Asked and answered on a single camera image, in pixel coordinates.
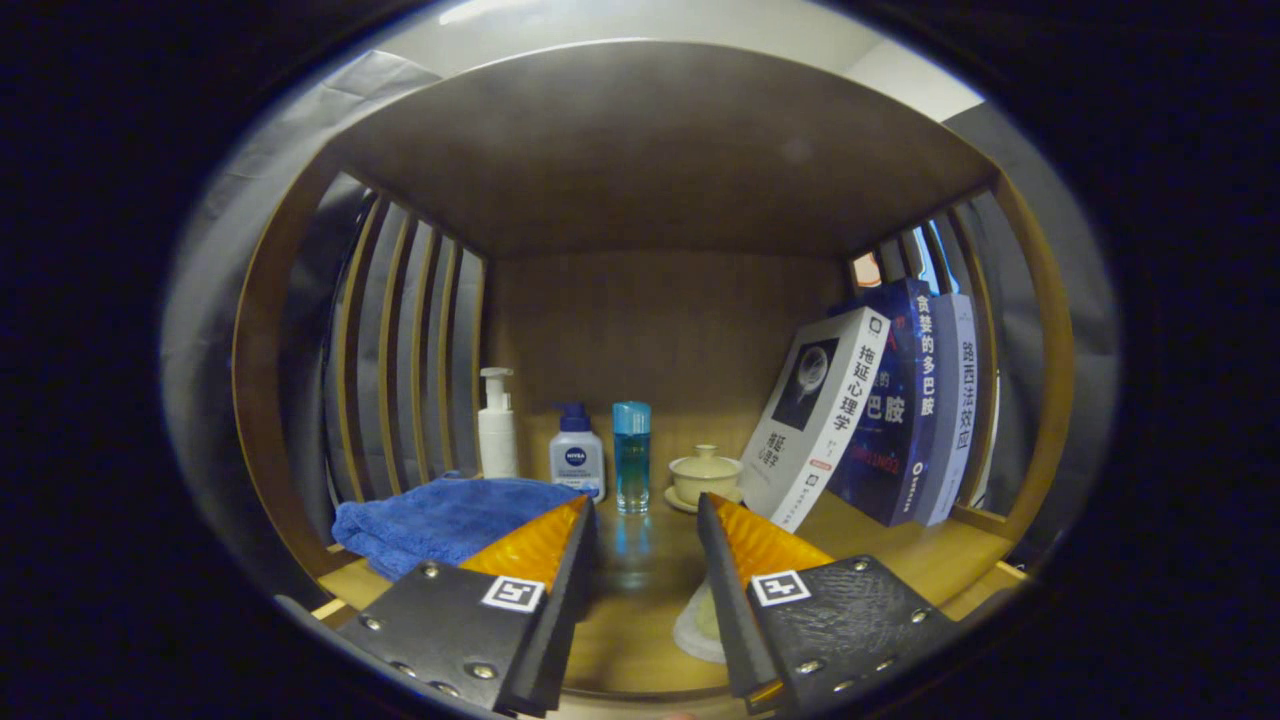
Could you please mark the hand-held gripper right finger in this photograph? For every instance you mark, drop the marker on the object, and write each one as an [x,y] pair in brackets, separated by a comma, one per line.
[725,610]

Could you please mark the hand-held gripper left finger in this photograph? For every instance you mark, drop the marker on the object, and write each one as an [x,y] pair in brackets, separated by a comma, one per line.
[565,620]

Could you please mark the pale green soap dish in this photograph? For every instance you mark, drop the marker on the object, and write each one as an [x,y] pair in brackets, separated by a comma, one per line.
[700,625]

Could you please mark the wooden countertop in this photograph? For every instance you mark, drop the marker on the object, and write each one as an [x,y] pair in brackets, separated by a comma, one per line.
[640,600]

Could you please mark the wooden cabinet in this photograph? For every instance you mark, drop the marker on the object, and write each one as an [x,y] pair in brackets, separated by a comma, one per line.
[650,150]

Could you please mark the cream lidded teacup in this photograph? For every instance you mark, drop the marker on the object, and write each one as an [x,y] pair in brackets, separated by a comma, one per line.
[705,478]

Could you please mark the blue folded towel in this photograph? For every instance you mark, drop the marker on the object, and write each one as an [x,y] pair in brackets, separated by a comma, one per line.
[440,520]

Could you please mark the white bottle with blue cap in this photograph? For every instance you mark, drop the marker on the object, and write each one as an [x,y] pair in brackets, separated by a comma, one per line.
[577,460]

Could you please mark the clear blue bottle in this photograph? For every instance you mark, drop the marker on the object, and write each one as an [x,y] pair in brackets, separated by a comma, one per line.
[632,465]

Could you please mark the white pump bottle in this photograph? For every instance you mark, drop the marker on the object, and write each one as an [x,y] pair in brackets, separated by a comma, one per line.
[497,435]

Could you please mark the white book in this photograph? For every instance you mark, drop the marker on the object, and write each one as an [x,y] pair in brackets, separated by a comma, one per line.
[820,420]

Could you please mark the dark blue book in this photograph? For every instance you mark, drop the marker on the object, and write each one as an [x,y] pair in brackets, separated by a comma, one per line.
[895,430]

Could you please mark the pale lavender book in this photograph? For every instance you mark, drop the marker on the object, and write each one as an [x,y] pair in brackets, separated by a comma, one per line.
[955,420]

